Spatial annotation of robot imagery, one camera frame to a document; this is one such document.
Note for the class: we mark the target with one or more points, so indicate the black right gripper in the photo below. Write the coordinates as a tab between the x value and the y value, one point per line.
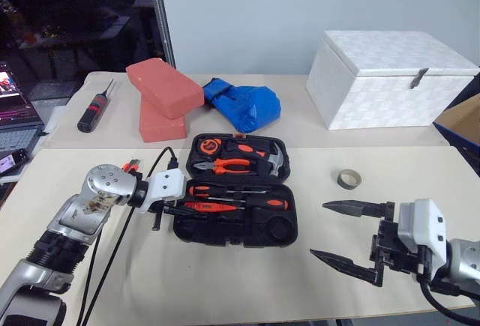
388	245

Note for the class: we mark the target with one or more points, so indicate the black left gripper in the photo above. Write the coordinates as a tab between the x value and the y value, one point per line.
157	218

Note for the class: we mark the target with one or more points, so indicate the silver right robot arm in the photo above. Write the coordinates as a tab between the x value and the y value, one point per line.
463	262

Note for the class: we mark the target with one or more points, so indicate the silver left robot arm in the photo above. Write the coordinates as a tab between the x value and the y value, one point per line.
97	191

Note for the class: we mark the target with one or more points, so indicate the black plastic tool case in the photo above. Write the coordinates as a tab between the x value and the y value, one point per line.
232	232

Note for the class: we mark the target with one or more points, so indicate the black red precision tool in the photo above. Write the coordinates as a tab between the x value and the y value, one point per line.
93	108

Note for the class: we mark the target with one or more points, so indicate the grey tape roll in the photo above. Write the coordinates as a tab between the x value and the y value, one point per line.
348	179

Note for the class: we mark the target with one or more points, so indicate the orange black tape measure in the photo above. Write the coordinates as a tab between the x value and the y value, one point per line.
207	145

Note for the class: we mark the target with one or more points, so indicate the red brick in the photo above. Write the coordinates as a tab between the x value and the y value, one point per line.
165	86
161	127

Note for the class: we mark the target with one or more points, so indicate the steel claw hammer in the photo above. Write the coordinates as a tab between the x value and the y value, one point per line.
276	158

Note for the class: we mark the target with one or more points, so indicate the blue plastic wrapped bundle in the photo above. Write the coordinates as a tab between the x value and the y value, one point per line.
247	103

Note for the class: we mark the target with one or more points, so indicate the white woven storage box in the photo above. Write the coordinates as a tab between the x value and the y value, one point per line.
386	93

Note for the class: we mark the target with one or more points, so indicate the brown cardboard box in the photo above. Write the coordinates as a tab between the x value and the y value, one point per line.
463	123

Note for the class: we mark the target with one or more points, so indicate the dark metal box latch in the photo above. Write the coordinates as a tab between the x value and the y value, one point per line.
418	78

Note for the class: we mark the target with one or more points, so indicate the black smartphone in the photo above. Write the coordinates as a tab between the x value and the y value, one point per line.
13	161

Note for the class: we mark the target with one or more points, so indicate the open laptop computer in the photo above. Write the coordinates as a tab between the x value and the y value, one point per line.
17	116

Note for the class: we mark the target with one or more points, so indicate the grey metal pole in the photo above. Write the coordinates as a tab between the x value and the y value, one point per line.
162	15

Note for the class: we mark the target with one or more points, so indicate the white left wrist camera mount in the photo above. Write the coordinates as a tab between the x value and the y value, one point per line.
167	185

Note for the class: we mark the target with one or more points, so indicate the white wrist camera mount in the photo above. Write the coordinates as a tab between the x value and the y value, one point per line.
420	225
167	185

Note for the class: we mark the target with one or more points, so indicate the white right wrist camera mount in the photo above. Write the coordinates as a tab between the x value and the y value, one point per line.
420	225

